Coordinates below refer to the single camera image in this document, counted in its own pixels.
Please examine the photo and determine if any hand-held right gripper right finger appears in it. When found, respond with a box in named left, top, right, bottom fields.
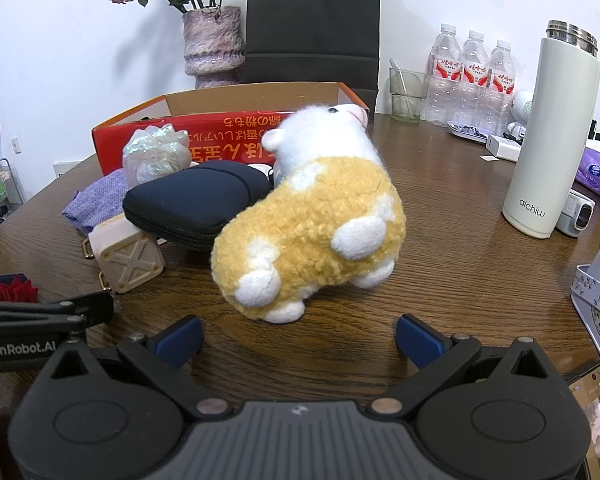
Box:
left=365, top=313, right=561, bottom=422

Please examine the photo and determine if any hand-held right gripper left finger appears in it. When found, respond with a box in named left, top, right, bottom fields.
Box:
left=40, top=314, right=237, bottom=423

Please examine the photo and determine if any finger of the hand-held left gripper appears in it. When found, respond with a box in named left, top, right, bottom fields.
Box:
left=0, top=292, right=115, bottom=335

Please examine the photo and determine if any purple knitted cloth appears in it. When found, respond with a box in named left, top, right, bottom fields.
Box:
left=61, top=169, right=131, bottom=235

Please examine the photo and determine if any black zip pouch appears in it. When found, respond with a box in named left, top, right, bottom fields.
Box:
left=123, top=160, right=272, bottom=252

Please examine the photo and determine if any yellow white plush toy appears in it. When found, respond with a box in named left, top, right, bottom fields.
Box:
left=211, top=103, right=407, bottom=324

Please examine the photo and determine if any iridescent bundle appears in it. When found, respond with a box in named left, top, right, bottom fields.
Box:
left=122, top=122, right=194, bottom=186

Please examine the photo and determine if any red cardboard box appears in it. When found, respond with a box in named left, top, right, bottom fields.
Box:
left=91, top=81, right=372, bottom=177

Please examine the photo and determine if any brown wooden desktop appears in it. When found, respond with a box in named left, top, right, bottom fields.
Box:
left=0, top=82, right=600, bottom=480

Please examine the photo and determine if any red rose gift box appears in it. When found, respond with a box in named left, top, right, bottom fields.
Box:
left=0, top=274, right=40, bottom=304

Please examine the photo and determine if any beige cube speaker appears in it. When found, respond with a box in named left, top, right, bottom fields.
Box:
left=82, top=214, right=167, bottom=295

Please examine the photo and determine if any floral tin box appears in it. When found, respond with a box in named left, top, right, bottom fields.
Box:
left=570, top=234, right=600, bottom=361

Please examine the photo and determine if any small black white item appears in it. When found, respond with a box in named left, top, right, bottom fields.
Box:
left=252, top=162, right=281, bottom=184

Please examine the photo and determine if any white handheld device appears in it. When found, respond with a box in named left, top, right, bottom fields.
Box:
left=555, top=191, right=597, bottom=237

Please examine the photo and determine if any white charger box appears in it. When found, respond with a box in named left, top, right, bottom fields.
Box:
left=486, top=133, right=523, bottom=162

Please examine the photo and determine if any blue white flat packet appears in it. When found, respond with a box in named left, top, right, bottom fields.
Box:
left=447, top=121, right=491, bottom=144

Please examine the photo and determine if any white thermos bottle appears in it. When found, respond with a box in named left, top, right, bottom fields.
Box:
left=502, top=20, right=600, bottom=239

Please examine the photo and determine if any white robot toy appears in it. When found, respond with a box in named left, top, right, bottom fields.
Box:
left=505, top=91, right=535, bottom=142

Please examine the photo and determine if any red label water bottle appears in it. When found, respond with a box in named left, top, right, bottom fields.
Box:
left=487, top=40, right=517, bottom=126
left=457, top=30, right=491, bottom=128
left=425, top=23, right=463, bottom=127

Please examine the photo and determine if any white spoon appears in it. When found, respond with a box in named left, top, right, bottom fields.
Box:
left=389, top=58, right=412, bottom=111

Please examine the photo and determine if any purple ceramic vase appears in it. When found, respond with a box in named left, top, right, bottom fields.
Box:
left=182, top=6, right=246, bottom=90

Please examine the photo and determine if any black paper bag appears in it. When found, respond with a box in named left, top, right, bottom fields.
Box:
left=244, top=0, right=381, bottom=113

